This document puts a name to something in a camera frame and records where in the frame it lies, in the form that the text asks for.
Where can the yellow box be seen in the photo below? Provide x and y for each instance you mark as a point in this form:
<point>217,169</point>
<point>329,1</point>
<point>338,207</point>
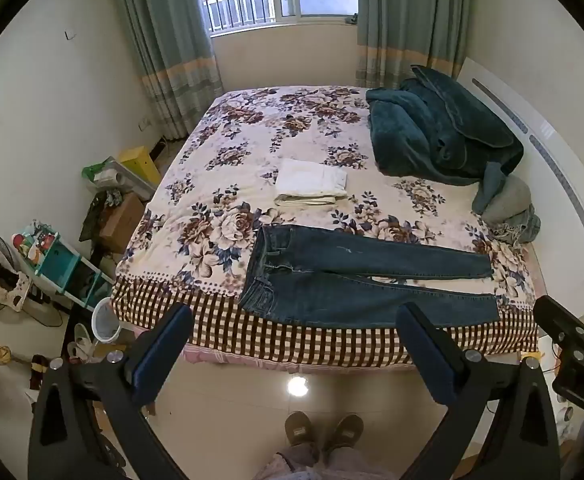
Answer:
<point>141,162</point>

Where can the teal toy shelf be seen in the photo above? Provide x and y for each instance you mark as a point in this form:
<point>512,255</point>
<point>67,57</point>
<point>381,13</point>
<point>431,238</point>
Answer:
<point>66,265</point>

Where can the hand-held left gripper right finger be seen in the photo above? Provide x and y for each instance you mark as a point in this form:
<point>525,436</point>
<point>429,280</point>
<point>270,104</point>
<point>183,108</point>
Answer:
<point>424,355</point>

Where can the white headboard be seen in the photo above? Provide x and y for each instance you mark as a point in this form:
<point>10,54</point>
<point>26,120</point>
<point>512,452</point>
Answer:
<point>547,160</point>

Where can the folded cream white cloth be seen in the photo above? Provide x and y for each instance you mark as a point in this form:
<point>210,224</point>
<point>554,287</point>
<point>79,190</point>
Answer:
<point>312,180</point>

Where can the grey plastic storage box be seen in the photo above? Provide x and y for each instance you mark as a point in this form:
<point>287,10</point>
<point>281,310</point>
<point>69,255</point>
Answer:
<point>121,177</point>

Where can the teal grey cloth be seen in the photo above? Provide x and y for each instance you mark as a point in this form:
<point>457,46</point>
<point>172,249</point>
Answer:
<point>489,185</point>

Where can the brown cardboard box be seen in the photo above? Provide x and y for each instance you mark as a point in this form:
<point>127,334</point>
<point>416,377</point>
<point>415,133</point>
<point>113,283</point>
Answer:
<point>121,220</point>

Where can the grey fringed scarf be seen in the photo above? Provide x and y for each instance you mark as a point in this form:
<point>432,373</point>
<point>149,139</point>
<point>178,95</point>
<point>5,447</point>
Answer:
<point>522,227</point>

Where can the grey pillow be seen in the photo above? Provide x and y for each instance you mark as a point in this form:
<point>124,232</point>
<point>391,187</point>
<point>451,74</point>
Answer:
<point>509,200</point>

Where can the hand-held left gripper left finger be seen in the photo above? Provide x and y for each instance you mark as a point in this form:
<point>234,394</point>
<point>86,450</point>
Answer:
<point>164,355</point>

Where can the pair of light shoes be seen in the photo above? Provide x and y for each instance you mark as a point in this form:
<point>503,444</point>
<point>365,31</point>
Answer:
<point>80,342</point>

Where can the person's brown slipper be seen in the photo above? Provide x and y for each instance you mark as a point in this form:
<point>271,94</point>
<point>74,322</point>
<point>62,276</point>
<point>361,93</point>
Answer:
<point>344,432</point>
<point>301,430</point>

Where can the white wastebasket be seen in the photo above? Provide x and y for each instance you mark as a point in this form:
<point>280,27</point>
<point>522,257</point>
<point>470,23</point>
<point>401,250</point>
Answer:
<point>105,322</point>

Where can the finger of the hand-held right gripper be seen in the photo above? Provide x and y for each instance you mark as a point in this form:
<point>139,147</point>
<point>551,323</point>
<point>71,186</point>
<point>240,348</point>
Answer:
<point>564,322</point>

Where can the bed with floral sheet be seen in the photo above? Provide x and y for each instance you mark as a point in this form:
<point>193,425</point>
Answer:
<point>252,160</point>

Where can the teal curtain with beige band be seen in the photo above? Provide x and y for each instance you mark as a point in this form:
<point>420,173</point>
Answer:
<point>412,15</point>
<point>166,35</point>

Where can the blue denim pants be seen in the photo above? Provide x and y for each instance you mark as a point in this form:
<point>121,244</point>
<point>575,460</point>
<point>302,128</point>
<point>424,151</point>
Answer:
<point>322,290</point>

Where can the dark teal fleece blanket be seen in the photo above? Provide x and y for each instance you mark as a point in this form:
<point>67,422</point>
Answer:
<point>432,125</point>

